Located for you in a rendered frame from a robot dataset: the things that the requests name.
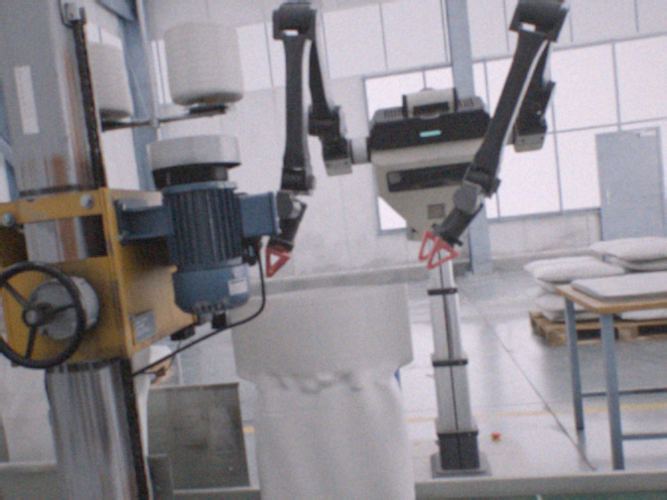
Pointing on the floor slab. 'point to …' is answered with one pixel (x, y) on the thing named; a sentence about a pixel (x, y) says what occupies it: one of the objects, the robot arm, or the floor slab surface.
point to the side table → (605, 367)
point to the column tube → (66, 242)
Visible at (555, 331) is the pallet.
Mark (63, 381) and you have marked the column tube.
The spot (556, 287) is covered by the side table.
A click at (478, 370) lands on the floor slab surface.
